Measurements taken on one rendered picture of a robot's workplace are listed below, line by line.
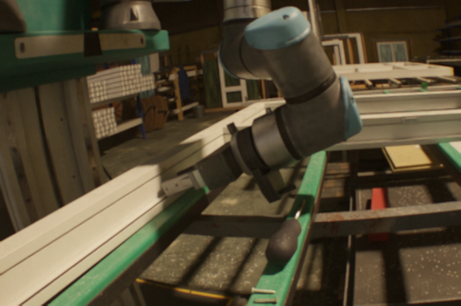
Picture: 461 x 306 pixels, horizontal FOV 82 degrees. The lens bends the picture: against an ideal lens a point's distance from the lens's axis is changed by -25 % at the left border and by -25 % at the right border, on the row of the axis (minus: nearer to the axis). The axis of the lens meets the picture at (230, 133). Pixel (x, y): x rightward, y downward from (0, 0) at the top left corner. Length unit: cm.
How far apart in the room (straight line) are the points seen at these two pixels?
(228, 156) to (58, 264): 31
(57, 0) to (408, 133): 95
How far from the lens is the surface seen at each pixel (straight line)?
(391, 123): 85
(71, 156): 97
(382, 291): 77
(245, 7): 58
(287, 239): 38
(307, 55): 45
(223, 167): 52
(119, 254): 48
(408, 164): 141
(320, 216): 59
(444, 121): 88
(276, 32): 44
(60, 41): 66
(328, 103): 48
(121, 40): 80
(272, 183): 55
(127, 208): 55
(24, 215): 82
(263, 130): 51
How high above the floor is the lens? 109
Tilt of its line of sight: 11 degrees down
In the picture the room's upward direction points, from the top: 8 degrees counter-clockwise
